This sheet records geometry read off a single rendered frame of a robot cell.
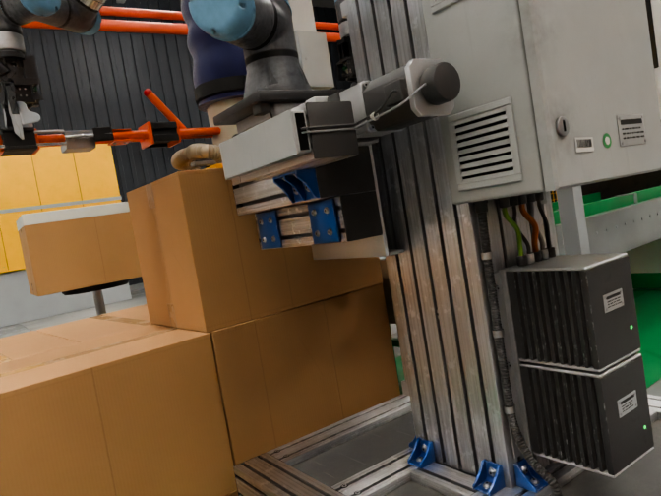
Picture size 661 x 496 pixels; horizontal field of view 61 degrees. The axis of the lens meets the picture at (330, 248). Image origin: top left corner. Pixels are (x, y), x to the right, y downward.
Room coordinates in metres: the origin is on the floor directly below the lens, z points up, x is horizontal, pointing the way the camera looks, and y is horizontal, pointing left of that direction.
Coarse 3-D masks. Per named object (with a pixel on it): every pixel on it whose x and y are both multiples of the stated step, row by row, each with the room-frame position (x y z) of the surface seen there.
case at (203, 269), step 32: (128, 192) 1.67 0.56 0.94; (160, 192) 1.47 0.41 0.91; (192, 192) 1.38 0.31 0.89; (224, 192) 1.43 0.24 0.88; (160, 224) 1.50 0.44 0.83; (192, 224) 1.37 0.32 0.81; (224, 224) 1.43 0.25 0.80; (256, 224) 1.48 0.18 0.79; (160, 256) 1.53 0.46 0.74; (192, 256) 1.37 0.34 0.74; (224, 256) 1.42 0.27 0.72; (256, 256) 1.47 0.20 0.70; (288, 256) 1.53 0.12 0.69; (160, 288) 1.57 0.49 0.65; (192, 288) 1.40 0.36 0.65; (224, 288) 1.41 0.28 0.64; (256, 288) 1.46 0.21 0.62; (288, 288) 1.52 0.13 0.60; (320, 288) 1.58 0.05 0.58; (352, 288) 1.65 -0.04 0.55; (160, 320) 1.61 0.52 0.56; (192, 320) 1.43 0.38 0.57; (224, 320) 1.40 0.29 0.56
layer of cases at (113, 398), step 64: (128, 320) 1.86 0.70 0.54; (256, 320) 1.45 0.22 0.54; (320, 320) 1.57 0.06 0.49; (384, 320) 1.73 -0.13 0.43; (0, 384) 1.16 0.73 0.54; (64, 384) 1.15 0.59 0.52; (128, 384) 1.23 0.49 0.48; (192, 384) 1.32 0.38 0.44; (256, 384) 1.43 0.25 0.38; (320, 384) 1.55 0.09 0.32; (384, 384) 1.70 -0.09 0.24; (0, 448) 1.07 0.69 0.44; (64, 448) 1.14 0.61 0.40; (128, 448) 1.21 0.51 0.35; (192, 448) 1.30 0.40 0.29; (256, 448) 1.41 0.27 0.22
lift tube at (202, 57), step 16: (192, 32) 1.63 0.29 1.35; (192, 48) 1.66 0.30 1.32; (208, 48) 1.62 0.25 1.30; (224, 48) 1.61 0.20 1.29; (240, 48) 1.62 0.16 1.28; (208, 64) 1.61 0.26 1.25; (224, 64) 1.60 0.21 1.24; (240, 64) 1.61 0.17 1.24; (208, 80) 1.62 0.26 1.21; (224, 96) 1.60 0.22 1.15; (240, 96) 1.62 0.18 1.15
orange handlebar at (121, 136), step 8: (184, 128) 1.58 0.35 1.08; (192, 128) 1.59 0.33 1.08; (200, 128) 1.60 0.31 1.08; (208, 128) 1.61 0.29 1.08; (216, 128) 1.63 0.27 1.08; (40, 136) 1.35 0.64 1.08; (48, 136) 1.36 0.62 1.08; (56, 136) 1.37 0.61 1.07; (64, 136) 1.38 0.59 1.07; (120, 136) 1.46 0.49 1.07; (128, 136) 1.48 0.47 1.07; (136, 136) 1.49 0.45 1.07; (144, 136) 1.50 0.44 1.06; (184, 136) 1.58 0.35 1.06; (200, 136) 1.64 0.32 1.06; (208, 136) 1.66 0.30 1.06; (112, 144) 1.49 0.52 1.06; (120, 144) 1.51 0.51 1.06
